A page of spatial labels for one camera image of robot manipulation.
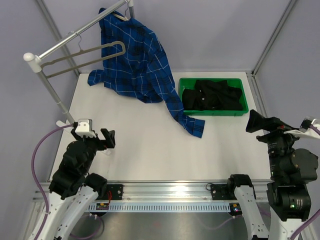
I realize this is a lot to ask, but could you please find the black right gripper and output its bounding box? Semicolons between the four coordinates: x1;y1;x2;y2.
246;109;308;179

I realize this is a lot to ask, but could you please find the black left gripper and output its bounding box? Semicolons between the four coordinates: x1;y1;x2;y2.
71;128;115;173

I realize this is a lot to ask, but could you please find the black button shirt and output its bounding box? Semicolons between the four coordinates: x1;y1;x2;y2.
182;79;243;111

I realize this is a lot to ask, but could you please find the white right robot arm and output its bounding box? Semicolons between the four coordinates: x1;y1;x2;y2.
226;110;320;240

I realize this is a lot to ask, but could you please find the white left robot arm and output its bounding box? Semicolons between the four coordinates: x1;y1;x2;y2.
29;128;116;240

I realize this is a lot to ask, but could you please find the blue plaid shirt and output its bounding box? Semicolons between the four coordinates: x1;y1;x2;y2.
87;14;205;138

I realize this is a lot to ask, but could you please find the wooden hanger of blue shirt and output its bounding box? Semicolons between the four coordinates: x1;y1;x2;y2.
112;5;135;21

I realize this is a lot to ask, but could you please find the silver clothes rack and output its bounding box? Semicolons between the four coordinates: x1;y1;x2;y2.
23;0;135;124

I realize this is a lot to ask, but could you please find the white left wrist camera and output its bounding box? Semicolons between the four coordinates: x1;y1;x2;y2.
74;118;97;138

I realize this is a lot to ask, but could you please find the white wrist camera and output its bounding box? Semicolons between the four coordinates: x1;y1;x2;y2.
284;116;320;140
74;118;97;138

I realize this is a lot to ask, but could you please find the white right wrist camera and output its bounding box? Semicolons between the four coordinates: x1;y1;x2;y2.
284;116;320;140

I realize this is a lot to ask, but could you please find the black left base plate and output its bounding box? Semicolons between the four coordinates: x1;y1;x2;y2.
99;184;124;201

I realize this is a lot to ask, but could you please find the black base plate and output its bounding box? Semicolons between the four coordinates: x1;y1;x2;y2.
99;184;124;201
205;183;236;201

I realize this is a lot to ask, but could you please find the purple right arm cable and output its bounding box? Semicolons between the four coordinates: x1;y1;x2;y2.
199;124;320;240

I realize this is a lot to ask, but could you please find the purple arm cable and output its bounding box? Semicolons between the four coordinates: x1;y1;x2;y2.
199;124;320;240
31;123;104;240

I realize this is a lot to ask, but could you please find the aluminium mounting rail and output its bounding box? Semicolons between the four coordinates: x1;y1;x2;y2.
32;180;305;203

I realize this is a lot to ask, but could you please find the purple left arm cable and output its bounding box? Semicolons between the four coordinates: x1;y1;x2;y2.
31;123;104;240

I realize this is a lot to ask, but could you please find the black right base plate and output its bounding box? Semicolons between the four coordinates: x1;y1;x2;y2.
205;183;236;201

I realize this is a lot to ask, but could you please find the white slotted cable duct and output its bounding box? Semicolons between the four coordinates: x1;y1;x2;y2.
86;202;231;213

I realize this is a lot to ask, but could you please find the aluminium frame post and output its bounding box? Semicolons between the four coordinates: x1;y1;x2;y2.
251;0;299;77

